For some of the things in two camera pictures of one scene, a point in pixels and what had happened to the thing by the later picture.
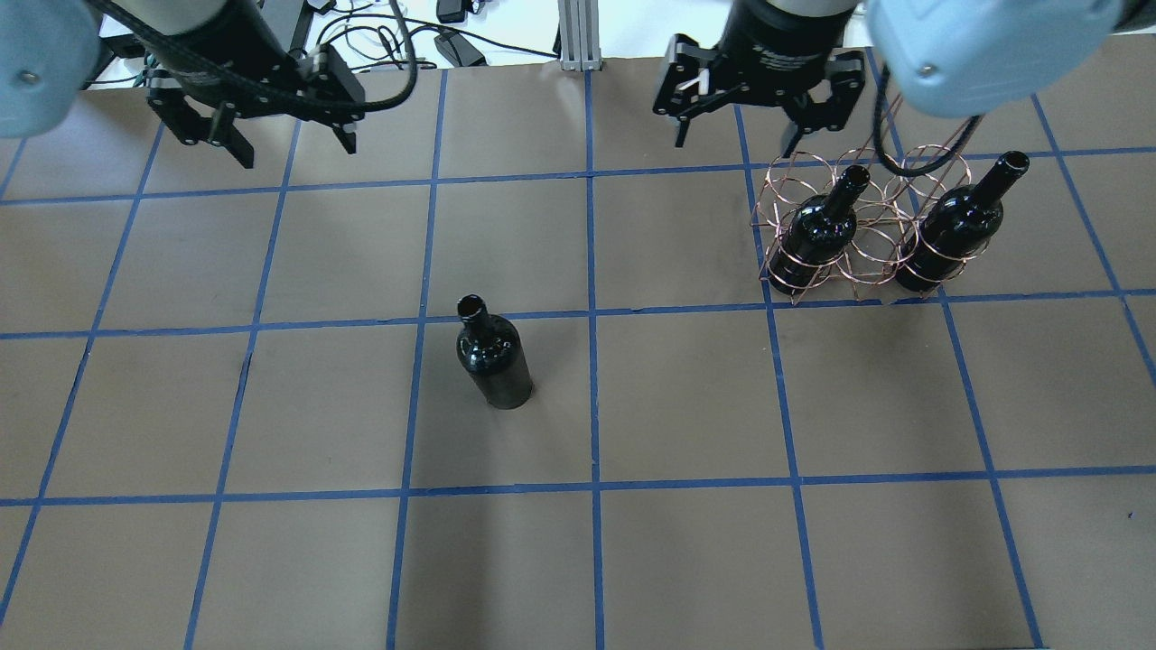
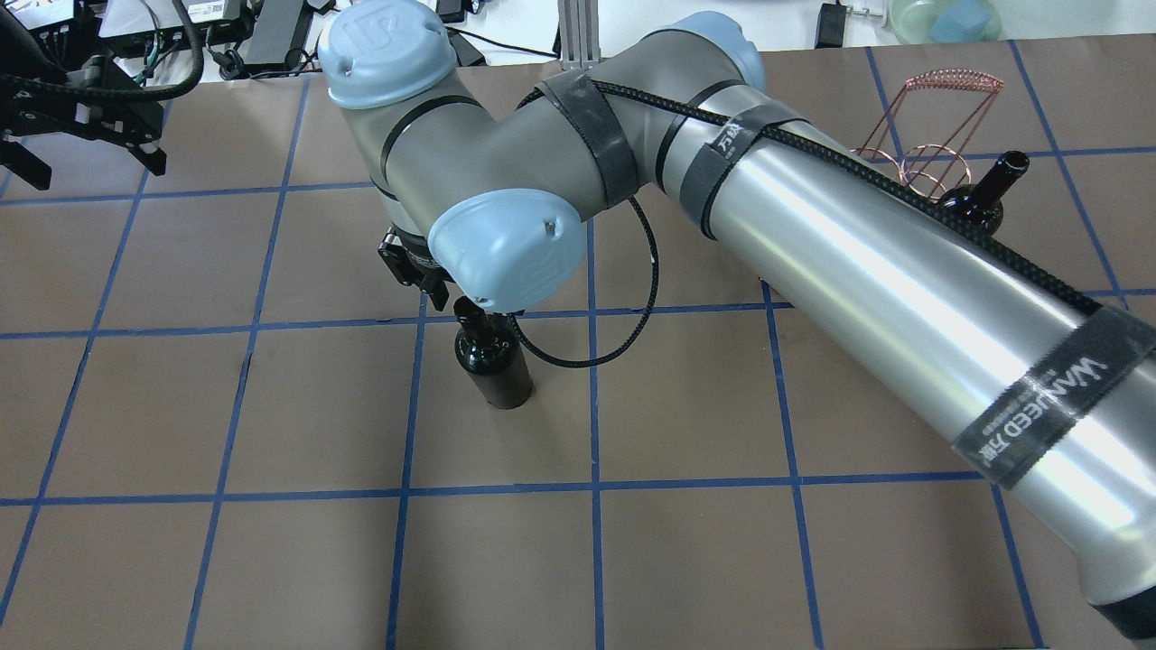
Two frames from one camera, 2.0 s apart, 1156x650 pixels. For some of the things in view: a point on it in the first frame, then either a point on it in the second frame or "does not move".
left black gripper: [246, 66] to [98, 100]
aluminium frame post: [579, 35] does not move
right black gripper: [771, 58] to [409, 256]
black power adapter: [458, 51] does not move
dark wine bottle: [491, 348] does not move
